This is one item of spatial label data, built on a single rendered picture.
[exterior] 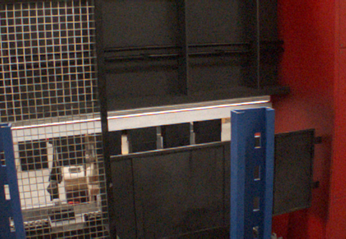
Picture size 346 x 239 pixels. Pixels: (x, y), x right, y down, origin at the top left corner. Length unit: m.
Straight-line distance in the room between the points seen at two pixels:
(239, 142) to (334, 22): 1.70
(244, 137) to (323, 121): 1.77
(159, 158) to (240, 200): 1.34
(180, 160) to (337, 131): 0.84
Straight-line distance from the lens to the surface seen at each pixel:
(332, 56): 2.29
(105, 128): 1.59
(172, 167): 2.00
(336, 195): 2.48
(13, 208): 0.64
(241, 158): 0.63
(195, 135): 2.59
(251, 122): 0.65
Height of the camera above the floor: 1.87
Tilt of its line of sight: 12 degrees down
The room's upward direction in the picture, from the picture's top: 2 degrees counter-clockwise
